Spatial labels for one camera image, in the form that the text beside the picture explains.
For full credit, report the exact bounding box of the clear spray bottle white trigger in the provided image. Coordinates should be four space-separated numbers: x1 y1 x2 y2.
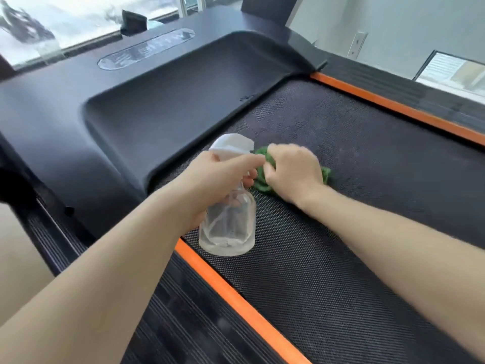
198 133 257 257

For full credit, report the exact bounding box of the black orange-striped treadmill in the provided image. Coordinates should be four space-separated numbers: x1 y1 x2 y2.
0 0 485 364

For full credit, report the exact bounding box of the floor socket with clear cover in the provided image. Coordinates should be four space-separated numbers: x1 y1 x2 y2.
36 40 66 68

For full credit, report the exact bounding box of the dark grey cloth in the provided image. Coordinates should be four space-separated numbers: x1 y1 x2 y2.
120 10 149 37

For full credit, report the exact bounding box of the black-framed low window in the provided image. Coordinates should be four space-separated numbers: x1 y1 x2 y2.
412 50 485 105

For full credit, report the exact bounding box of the person's left forearm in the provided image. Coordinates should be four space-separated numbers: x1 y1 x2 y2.
0 181 198 364

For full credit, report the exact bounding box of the black window frame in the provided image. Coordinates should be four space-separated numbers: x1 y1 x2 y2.
11 11 202 71

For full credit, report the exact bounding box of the grey metal bracket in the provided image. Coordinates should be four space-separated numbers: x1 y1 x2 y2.
347 30 369 60

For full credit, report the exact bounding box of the green cloth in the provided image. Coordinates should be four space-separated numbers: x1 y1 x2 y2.
252 146 331 194

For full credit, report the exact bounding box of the person's right forearm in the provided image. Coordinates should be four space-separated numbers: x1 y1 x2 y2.
303 187 485 360

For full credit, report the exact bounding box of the grey metal beam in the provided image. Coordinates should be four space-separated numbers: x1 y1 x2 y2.
177 0 208 19

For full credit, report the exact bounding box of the person's left hand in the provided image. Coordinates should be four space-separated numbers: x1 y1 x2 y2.
170 149 266 236

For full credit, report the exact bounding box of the person's right hand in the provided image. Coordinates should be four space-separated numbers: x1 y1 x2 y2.
262 143 334 213

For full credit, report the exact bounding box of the black scooter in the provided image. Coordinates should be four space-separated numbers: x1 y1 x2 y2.
0 0 57 45

